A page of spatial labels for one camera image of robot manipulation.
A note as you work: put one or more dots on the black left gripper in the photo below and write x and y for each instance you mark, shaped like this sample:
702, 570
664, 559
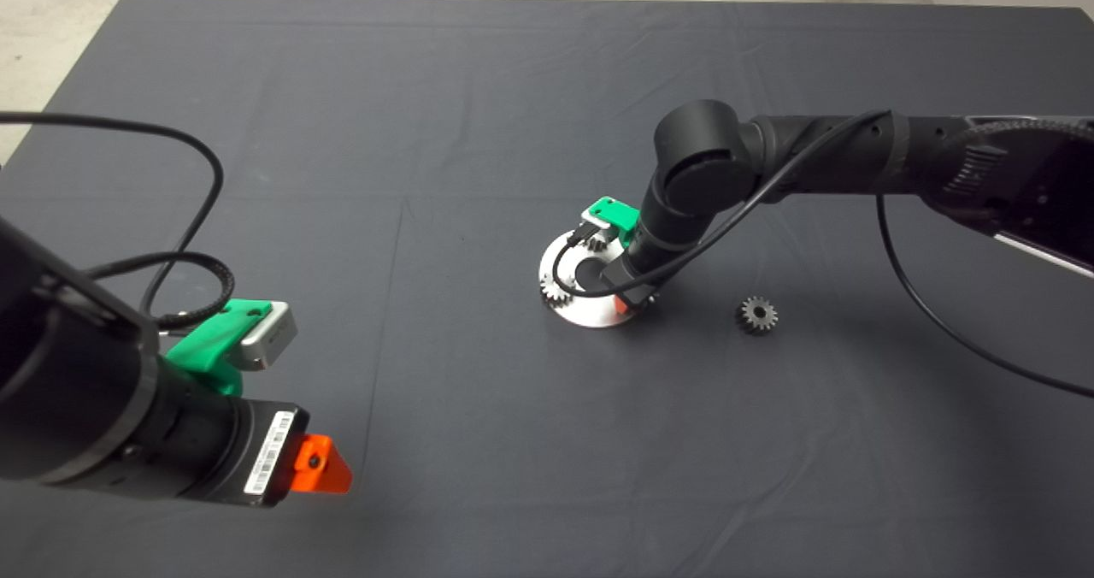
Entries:
261, 450

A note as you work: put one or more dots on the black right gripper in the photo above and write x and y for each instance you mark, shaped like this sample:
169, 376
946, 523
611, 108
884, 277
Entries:
634, 283

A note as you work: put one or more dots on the small steel gear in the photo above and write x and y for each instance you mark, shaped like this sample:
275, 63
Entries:
602, 242
551, 291
745, 321

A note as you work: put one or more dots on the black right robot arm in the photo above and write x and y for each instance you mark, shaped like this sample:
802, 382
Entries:
855, 155

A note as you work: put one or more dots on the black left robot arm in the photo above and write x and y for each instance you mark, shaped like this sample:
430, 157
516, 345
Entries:
68, 390

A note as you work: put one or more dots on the round metal plate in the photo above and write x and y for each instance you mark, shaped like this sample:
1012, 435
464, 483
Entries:
590, 313

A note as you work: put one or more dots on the dark grey table cloth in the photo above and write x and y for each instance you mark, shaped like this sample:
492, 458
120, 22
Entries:
470, 433

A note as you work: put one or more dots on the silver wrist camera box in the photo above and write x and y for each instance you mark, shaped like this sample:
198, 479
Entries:
269, 339
598, 219

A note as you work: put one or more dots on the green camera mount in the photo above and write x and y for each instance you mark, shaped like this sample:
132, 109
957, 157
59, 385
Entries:
617, 212
201, 356

